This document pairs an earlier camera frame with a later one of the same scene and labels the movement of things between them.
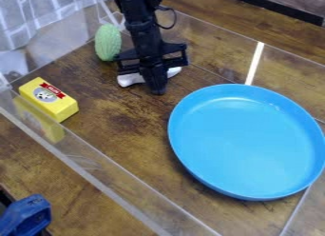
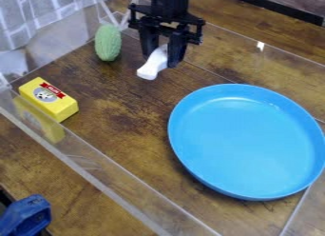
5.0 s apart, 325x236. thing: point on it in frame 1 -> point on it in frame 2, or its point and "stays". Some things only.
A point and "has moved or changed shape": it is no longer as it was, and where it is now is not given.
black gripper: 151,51 -> 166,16
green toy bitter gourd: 109,42 stays
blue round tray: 250,141 stays
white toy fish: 137,78 has moved or changed shape
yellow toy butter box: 49,99 stays
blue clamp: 27,216 stays
